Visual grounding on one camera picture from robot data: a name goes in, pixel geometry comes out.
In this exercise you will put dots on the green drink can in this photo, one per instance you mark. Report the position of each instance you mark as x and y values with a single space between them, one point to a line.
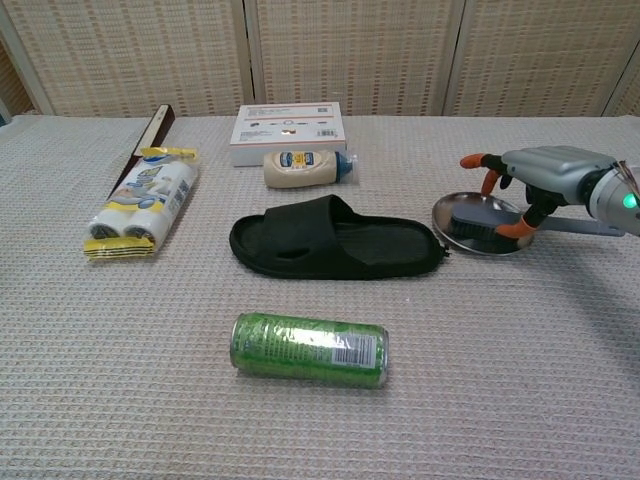
300 350

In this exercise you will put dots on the lint roller refill pack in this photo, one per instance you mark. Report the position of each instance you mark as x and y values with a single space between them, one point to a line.
145 200

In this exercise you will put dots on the woven folding screen panel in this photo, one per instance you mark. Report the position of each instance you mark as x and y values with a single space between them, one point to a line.
540 55
627 100
350 50
140 55

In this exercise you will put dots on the white flat product box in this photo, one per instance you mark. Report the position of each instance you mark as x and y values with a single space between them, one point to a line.
285 122

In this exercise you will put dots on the black slipper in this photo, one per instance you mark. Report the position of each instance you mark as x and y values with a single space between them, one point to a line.
310 225

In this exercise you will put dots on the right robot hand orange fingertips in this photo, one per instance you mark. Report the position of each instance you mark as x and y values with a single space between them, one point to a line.
555 172

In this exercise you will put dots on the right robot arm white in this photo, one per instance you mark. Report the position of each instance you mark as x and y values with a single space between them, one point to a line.
612 197

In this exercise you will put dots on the black brush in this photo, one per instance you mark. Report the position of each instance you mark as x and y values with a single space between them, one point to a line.
480 222

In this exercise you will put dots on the woven beige table cloth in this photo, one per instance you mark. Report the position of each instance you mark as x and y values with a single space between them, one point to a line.
500 350

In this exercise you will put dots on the round steel plate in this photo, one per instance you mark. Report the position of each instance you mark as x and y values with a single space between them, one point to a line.
460 202

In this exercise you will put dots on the mayonnaise squeeze bottle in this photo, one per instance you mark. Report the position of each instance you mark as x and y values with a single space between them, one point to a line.
300 172

